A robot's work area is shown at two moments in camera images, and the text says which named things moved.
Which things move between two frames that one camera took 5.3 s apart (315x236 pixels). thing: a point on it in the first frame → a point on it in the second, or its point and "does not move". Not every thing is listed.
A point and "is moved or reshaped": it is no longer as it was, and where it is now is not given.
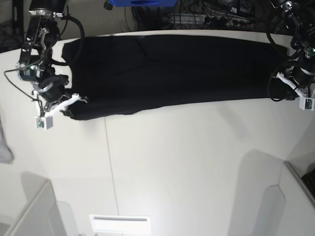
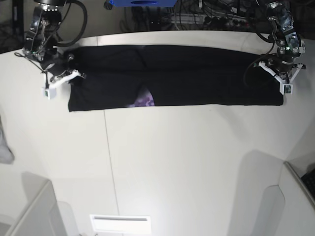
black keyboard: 309,178 does not move
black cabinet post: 17,24 does not move
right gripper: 298,78 → 282,67
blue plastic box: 143,3 does not move
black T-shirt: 123,73 is moved or reshaped
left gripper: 52,95 → 58,64
